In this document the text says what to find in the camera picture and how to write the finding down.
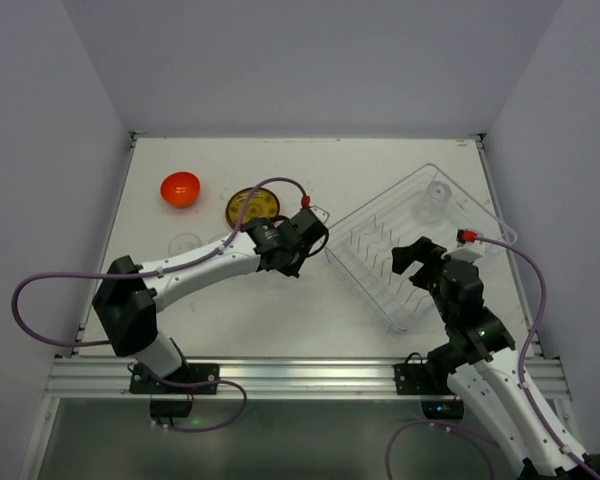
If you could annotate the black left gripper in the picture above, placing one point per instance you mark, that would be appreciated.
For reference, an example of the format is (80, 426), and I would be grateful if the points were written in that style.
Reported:
(290, 265)

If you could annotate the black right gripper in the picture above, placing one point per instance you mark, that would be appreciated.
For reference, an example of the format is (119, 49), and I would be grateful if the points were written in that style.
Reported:
(427, 270)

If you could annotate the clear plastic cup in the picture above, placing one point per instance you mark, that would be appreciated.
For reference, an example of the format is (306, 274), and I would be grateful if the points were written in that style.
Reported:
(433, 201)
(218, 238)
(183, 243)

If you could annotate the dark olive plastic plate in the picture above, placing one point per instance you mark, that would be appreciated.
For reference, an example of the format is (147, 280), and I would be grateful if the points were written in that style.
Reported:
(263, 203)

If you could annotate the orange plastic bowl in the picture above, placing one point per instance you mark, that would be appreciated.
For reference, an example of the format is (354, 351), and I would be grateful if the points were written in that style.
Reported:
(180, 189)

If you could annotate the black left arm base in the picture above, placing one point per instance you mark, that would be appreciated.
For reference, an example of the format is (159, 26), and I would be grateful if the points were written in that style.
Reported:
(172, 398)

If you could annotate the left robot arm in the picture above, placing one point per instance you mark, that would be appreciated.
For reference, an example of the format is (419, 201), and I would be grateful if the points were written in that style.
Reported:
(131, 296)

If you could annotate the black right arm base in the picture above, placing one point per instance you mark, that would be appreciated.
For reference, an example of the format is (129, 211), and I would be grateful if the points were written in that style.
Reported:
(414, 377)

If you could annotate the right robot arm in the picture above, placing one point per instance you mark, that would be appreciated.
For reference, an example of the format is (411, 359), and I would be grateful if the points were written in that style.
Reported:
(483, 366)

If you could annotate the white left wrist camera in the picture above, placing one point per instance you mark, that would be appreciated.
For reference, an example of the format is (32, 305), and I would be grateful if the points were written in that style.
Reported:
(322, 214)

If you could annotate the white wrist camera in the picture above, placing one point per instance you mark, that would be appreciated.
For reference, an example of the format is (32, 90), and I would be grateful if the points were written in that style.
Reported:
(468, 246)
(322, 214)

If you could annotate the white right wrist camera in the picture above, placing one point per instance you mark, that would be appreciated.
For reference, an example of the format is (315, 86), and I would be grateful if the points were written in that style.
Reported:
(468, 246)

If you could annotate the white wire dish rack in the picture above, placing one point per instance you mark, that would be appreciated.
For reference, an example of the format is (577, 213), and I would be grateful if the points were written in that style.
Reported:
(360, 244)

